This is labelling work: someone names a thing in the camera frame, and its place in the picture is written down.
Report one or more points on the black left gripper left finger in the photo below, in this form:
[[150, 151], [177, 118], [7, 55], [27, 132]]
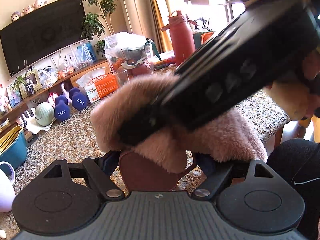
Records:
[[96, 171]]

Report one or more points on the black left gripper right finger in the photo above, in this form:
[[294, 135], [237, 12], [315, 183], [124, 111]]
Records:
[[218, 176]]

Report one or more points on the pink fluffy slipper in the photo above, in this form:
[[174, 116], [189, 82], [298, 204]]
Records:
[[157, 163]]

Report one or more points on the person's right hand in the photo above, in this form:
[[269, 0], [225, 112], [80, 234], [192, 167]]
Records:
[[294, 97]]

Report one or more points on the blue dumbbell left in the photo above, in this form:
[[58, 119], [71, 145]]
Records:
[[61, 109]]

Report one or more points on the blue dumbbell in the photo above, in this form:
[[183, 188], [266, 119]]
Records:
[[61, 109], [79, 100]]

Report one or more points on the blue dumbbell right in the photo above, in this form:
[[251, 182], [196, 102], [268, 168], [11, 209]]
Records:
[[79, 100]]

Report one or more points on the pale green round pot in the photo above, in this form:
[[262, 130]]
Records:
[[44, 114]]

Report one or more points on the orange tissue box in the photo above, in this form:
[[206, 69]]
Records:
[[96, 84]]

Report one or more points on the white cloth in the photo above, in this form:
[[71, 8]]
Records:
[[34, 127]]

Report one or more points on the blue basin yellow strainer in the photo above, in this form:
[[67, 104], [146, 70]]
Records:
[[14, 147]]

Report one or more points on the lavender plastic pitcher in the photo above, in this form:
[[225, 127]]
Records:
[[7, 192]]

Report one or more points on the red water bottle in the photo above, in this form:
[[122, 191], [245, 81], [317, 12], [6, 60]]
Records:
[[181, 35]]

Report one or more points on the wooden tv console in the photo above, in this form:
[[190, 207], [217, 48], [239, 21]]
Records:
[[70, 79]]

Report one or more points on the framed picture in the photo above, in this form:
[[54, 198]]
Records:
[[31, 83]]

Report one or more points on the plastic bag of items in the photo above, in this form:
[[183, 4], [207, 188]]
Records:
[[129, 55]]

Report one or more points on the yellow curtain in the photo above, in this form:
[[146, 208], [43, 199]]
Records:
[[159, 15]]

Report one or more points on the green potted plant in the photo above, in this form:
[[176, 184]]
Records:
[[97, 23]]

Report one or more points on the black flat television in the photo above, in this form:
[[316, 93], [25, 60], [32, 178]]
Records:
[[41, 33]]

